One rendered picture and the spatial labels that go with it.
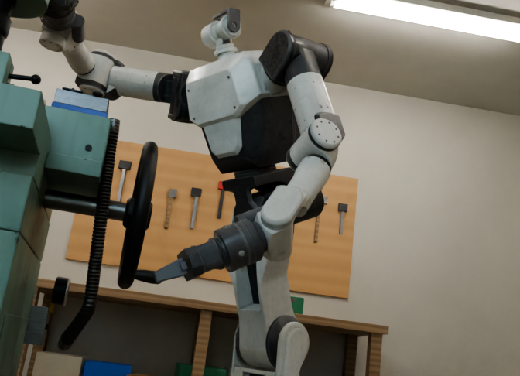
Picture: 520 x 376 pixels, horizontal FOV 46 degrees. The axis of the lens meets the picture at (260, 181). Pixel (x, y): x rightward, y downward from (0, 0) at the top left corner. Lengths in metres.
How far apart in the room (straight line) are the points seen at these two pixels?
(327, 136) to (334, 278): 3.22
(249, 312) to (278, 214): 0.53
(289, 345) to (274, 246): 0.48
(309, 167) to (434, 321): 3.53
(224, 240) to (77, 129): 0.34
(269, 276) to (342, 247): 2.96
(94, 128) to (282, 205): 0.38
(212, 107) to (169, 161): 2.93
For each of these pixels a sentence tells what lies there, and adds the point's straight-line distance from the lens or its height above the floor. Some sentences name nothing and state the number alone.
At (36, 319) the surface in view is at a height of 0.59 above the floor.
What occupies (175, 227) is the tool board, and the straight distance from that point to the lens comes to 4.45.
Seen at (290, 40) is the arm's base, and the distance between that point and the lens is 1.52.
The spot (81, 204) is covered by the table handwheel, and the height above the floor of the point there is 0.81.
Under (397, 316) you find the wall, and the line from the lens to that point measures 4.68.
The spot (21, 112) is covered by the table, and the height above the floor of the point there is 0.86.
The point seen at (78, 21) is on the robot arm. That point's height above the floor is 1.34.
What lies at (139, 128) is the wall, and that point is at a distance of 4.67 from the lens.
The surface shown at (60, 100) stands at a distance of 1.20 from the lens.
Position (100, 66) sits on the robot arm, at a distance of 1.93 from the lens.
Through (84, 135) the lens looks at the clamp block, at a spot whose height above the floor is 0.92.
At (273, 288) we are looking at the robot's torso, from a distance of 1.67.
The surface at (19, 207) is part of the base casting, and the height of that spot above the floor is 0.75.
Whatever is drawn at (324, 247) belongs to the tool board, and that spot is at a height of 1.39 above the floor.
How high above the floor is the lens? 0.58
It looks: 16 degrees up
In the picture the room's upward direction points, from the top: 7 degrees clockwise
